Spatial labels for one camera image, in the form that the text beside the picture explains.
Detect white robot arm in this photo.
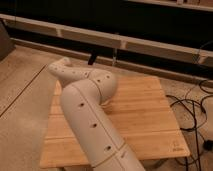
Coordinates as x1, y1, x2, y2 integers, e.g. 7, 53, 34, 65
48, 58, 145, 171

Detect grey box at left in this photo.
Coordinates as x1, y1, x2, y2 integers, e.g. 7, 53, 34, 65
0, 20, 15, 61

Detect black table leg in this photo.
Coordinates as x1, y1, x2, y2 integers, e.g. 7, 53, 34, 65
88, 52, 98, 65

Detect black floor cables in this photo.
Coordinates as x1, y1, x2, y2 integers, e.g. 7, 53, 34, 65
165, 78, 213, 168

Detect wooden table board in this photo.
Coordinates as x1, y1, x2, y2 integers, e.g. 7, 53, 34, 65
40, 76, 190, 168

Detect grey metal rail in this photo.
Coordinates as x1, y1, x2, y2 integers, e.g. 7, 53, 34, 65
0, 13, 213, 64

